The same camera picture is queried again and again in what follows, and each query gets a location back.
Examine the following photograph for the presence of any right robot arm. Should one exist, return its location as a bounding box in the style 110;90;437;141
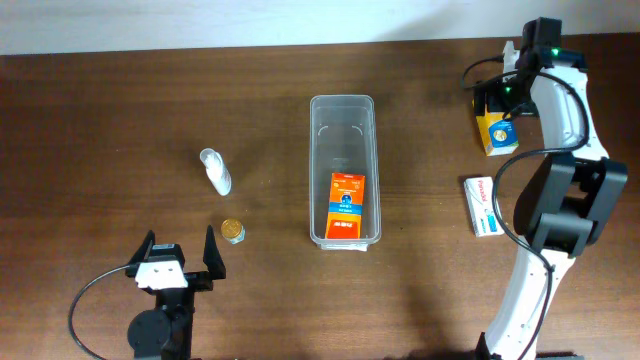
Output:
470;17;628;359

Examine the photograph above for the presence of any small gold-lid jar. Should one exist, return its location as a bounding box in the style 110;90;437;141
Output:
221;218;246;244

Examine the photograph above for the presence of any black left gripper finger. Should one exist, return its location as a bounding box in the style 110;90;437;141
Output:
203;225;226;280
128;230;155;265

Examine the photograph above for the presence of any white Panadol box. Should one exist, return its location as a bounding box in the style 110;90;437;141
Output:
463;177;504;237

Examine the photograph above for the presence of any orange medicine box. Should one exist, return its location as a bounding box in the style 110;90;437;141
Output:
325;173;366;240

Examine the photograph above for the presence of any clear plastic container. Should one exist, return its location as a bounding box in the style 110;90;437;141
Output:
309;95;381;251

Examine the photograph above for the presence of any white lotion bottle clear cap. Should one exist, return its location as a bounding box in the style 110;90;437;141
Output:
200;148;232;196

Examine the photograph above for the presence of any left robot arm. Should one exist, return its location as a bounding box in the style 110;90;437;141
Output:
125;226;226;359

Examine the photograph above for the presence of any yellow Woods medicine box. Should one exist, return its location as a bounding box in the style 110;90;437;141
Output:
474;103;519;156

